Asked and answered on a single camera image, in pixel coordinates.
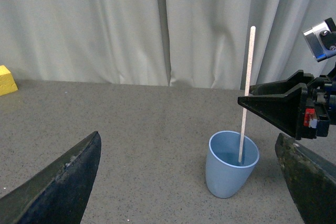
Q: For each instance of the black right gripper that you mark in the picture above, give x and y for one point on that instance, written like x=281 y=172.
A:
x=283 y=103

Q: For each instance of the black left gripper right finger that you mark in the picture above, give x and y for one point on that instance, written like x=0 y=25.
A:
x=310 y=179

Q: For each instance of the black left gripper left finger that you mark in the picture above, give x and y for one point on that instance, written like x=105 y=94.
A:
x=60 y=192

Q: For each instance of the white chopstick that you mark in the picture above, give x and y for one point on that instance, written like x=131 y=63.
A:
x=247 y=85

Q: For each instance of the blue cup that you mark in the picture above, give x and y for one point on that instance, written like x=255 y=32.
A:
x=224 y=174

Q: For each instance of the yellow sponge block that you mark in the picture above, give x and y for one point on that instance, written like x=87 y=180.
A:
x=7 y=82

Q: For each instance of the grey curtain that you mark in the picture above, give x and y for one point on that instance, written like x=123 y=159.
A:
x=191 y=43

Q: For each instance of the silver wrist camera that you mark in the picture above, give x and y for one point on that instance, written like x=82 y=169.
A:
x=321 y=40

